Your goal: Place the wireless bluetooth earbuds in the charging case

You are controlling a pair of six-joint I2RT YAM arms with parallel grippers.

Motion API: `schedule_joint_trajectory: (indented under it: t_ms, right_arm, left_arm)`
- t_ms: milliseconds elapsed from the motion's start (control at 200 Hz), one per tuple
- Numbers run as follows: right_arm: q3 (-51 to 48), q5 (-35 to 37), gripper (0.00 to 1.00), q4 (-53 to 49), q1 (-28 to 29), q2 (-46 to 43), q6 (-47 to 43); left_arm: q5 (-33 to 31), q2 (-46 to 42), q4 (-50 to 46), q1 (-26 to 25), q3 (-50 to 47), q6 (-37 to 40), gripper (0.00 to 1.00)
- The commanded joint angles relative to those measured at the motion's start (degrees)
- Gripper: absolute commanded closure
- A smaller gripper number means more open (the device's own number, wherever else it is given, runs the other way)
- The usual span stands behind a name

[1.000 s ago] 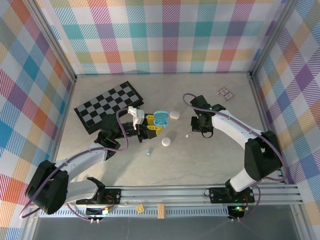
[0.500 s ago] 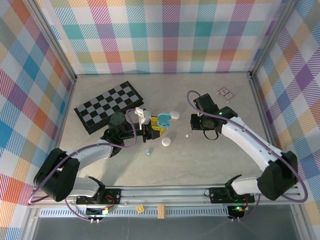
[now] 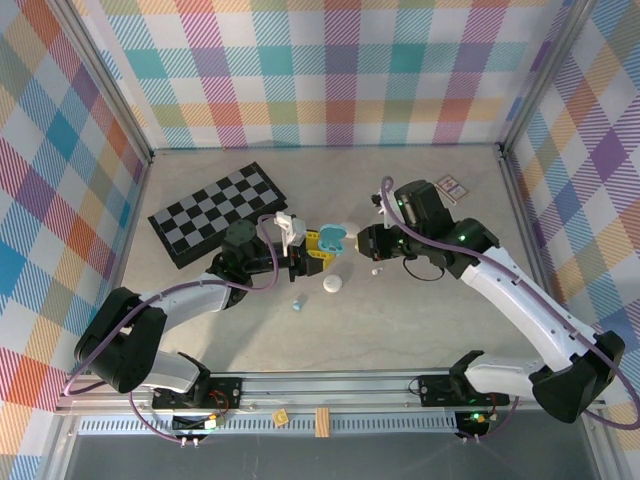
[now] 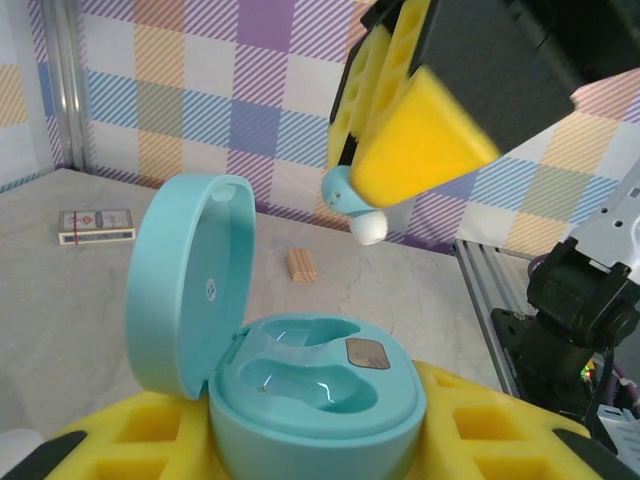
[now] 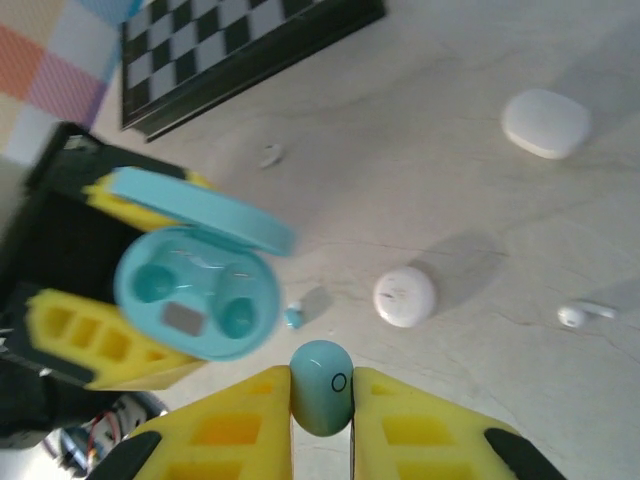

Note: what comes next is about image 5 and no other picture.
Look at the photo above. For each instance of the white oval earbud charging case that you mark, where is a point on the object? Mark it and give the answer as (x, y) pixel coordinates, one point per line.
(545, 122)

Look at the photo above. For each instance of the blue earbud charging case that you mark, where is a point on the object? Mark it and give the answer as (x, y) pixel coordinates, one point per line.
(200, 260)

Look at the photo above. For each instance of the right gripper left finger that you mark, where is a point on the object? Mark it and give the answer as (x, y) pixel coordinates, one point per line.
(260, 390)

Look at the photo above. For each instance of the white stem earbud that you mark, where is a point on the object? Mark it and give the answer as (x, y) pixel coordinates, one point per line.
(271, 156)
(572, 315)

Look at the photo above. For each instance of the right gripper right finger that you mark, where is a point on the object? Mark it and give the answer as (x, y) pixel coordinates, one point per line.
(380, 400)

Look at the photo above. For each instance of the blue earbud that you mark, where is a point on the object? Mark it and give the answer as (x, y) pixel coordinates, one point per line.
(294, 316)
(320, 395)

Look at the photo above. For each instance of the black grey chessboard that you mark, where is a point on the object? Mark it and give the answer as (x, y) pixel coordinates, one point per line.
(225, 50)

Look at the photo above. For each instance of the white round earbud charging case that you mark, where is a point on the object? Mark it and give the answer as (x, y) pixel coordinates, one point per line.
(405, 296)

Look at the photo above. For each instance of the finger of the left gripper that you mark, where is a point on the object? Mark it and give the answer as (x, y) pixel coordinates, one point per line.
(50, 305)
(105, 192)

